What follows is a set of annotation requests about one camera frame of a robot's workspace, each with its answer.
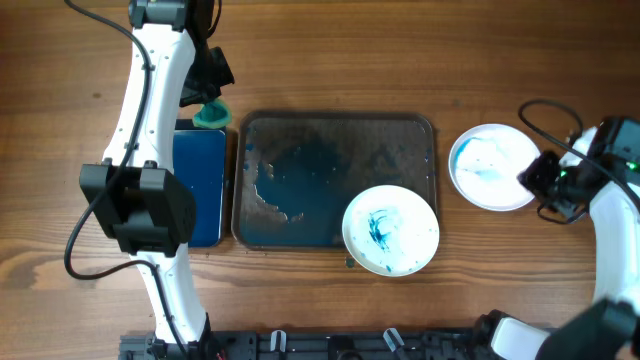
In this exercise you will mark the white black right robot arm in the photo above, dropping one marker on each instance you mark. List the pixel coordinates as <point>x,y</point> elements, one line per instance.
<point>599,177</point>

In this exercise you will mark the blue water basin tray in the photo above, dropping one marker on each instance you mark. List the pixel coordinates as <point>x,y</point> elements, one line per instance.
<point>199,156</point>

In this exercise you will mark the green sponge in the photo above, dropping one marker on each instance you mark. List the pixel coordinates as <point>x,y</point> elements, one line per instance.
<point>213,115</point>

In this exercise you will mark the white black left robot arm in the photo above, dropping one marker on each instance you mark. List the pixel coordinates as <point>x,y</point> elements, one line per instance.
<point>134,193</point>

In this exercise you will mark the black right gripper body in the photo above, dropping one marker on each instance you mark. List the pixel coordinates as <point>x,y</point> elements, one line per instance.
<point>535,176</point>

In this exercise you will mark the white plate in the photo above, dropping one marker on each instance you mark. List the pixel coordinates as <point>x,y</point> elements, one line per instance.
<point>485,162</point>
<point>390,231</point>

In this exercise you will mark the dark grey serving tray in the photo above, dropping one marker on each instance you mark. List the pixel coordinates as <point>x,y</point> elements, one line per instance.
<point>297,171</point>

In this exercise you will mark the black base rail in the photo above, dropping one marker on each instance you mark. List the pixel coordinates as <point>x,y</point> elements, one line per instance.
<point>446,344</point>

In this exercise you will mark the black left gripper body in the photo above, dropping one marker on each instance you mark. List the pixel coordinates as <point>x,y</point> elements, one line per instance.
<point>206,78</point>

